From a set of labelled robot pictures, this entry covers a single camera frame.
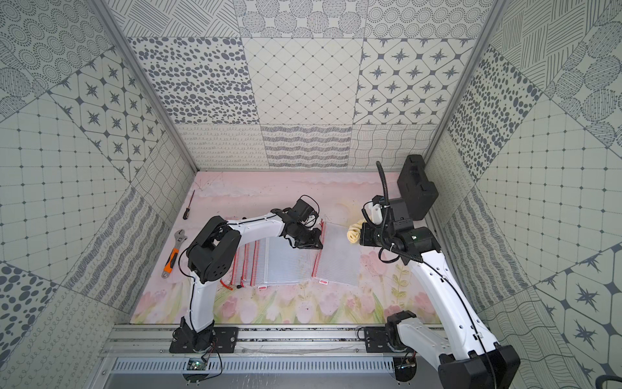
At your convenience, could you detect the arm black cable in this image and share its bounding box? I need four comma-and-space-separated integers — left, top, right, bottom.
298, 194, 322, 230
375, 161, 497, 389

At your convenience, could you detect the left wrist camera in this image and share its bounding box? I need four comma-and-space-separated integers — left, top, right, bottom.
289, 198, 319, 225

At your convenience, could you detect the black red screwdriver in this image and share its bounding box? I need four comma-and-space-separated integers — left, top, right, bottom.
182, 191, 195, 220

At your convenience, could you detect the black plastic case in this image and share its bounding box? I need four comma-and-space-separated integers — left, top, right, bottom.
397, 154, 439, 220

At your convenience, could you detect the aluminium mounting rail frame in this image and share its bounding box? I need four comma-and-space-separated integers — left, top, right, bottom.
99, 324, 445, 382

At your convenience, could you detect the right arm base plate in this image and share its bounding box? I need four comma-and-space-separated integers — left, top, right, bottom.
356, 311, 418, 353

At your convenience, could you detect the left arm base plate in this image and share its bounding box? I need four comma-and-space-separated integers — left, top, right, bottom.
169, 317, 239, 354

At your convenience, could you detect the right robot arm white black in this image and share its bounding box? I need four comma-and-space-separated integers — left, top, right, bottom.
360, 195, 521, 388

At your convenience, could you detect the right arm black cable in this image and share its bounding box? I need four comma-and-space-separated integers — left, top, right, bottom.
375, 161, 497, 389

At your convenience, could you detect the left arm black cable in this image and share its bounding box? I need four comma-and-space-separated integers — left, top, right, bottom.
298, 194, 322, 230

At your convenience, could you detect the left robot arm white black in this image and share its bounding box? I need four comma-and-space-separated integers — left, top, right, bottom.
173, 211, 323, 352

